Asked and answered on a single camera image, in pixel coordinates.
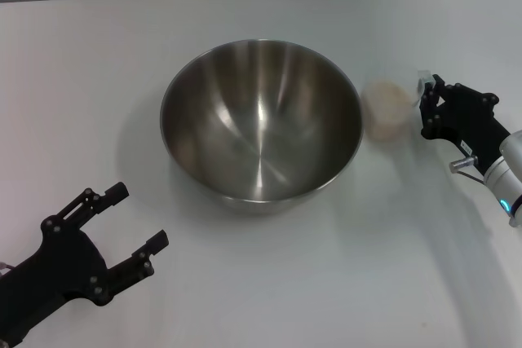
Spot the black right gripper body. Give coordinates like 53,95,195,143
435,83,513,177

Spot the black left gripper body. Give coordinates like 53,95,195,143
0,214,110,337

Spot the clear plastic measuring cup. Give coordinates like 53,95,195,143
362,67,434,143

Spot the white rice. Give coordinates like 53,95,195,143
365,81,411,142

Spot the stainless steel mixing bowl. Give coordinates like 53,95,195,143
158,38,365,215

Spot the right arm cable with connector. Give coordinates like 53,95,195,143
448,155,485,183

